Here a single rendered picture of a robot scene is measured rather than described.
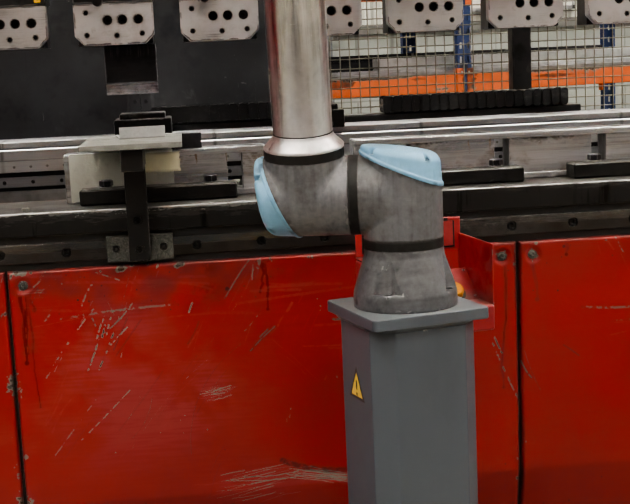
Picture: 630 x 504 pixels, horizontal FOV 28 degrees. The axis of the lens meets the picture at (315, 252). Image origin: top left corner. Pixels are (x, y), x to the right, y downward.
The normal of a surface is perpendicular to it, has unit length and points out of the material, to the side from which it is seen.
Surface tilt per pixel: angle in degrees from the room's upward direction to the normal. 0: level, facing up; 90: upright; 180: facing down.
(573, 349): 90
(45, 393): 90
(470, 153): 90
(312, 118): 98
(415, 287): 72
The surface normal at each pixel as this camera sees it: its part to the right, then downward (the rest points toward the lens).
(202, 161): 0.11, 0.15
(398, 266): -0.24, -0.14
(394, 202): -0.11, 0.16
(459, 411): 0.35, 0.13
